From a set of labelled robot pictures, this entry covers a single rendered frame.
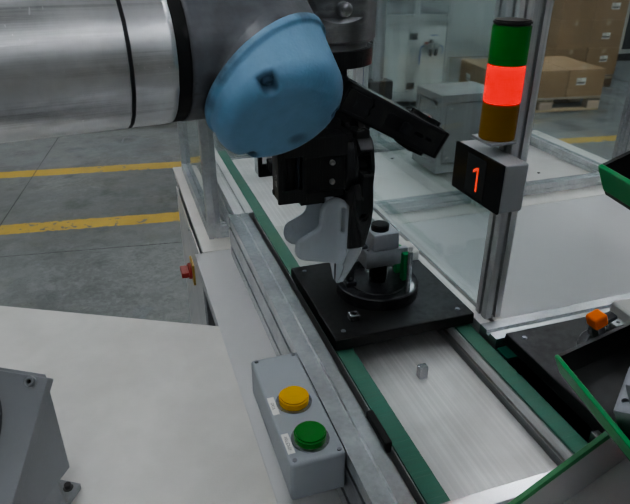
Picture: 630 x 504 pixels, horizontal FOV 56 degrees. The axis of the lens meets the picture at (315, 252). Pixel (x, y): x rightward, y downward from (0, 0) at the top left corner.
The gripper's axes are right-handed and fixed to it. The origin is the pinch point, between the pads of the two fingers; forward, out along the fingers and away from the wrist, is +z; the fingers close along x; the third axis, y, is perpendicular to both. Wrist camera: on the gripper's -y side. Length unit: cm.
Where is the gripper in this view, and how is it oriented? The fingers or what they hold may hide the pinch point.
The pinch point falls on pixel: (345, 267)
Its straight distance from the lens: 56.0
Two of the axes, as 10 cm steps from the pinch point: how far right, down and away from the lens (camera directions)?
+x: 3.1, 4.4, -8.4
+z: 0.0, 8.9, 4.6
